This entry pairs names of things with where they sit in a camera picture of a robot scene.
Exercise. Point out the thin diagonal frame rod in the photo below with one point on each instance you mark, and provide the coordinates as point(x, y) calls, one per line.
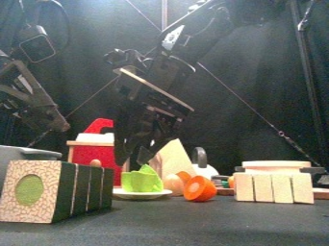
point(85, 102)
point(253, 109)

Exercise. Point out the black frame pole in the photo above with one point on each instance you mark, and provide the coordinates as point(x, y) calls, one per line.
point(309, 83)

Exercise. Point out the small round wooden knob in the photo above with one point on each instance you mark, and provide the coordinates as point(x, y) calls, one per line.
point(95, 163)

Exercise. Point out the wooden toy egg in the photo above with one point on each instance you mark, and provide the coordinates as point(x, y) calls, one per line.
point(172, 184)

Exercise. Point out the green felt lettuce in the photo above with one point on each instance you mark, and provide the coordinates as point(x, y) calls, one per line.
point(140, 179)

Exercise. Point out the orange wooden carrot piece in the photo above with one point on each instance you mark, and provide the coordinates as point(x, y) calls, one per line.
point(184, 176)

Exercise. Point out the sliced wooden melon block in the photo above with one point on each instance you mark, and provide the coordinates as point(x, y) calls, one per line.
point(51, 189)

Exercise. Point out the red wooden toy box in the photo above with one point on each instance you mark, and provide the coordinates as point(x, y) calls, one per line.
point(91, 150)

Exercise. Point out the sliced wooden bread loaf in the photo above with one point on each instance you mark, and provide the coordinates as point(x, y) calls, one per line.
point(274, 188)

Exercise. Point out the small green toy piece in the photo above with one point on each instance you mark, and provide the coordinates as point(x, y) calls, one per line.
point(224, 184)

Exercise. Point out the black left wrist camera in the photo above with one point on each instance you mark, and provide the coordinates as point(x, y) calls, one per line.
point(36, 46)

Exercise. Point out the grey vertical frame bar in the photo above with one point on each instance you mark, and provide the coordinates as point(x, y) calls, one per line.
point(163, 12)

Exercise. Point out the white shallow bowl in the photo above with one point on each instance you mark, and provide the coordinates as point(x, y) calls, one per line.
point(140, 193)

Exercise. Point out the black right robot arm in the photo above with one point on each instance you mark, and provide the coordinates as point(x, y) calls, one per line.
point(204, 22)

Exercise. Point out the orange wooden carrot half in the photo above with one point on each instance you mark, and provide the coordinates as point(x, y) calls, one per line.
point(199, 189)

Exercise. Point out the small orange toy piece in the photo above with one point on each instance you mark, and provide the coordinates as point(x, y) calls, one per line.
point(231, 182)

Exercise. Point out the pale wooden cheese wedge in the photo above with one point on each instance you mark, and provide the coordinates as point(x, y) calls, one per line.
point(175, 160)

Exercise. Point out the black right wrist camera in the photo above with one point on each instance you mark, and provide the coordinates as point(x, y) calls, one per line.
point(124, 57)

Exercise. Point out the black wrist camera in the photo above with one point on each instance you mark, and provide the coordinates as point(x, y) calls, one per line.
point(124, 57)
point(36, 46)

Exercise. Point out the wooden tray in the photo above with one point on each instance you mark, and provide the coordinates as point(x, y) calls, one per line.
point(319, 193)

